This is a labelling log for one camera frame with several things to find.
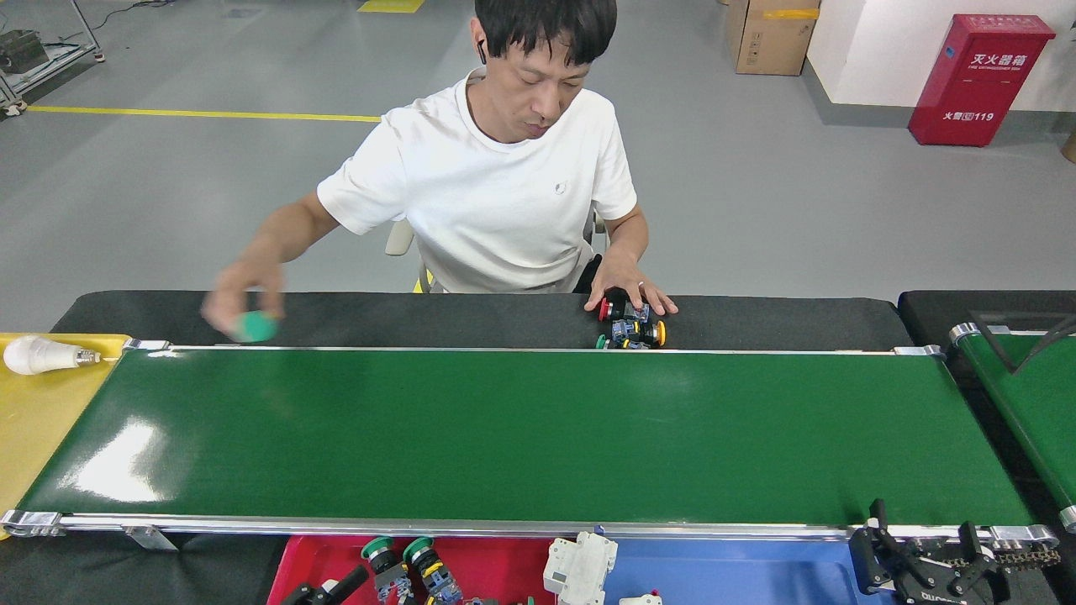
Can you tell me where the grey office chair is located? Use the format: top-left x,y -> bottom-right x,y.
384,208 -> 608,295

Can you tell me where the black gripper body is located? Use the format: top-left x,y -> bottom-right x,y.
895,560 -> 1015,605

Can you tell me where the yellow plastic tray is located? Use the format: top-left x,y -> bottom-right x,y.
0,334 -> 134,539

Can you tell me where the brown cardboard box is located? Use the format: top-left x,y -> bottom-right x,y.
727,0 -> 820,76

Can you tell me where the long green conveyor belt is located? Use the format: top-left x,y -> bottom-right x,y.
0,339 -> 1062,539

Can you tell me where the person's right hand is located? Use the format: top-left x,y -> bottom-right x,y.
200,260 -> 287,344

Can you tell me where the blue plastic bin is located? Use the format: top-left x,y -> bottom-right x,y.
588,538 -> 896,605

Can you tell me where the person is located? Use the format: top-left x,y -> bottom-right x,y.
200,0 -> 680,345

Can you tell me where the person's left hand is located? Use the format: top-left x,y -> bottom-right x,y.
583,250 -> 680,318

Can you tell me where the green infeed conveyor belt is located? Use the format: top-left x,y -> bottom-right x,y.
950,315 -> 1076,532

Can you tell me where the red fire extinguisher box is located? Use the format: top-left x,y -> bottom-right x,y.
908,14 -> 1057,148

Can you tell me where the black drive chain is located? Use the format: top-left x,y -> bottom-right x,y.
920,544 -> 1063,576

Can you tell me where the red push button switch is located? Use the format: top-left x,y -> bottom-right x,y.
597,290 -> 652,324

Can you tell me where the white light bulb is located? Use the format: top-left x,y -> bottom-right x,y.
3,335 -> 102,376

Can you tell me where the metal wheeled rack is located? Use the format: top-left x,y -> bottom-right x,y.
0,0 -> 106,117

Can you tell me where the red plastic bin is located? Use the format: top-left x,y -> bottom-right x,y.
267,535 -> 593,605

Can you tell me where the dark grey box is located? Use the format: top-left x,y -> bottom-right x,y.
0,29 -> 51,75

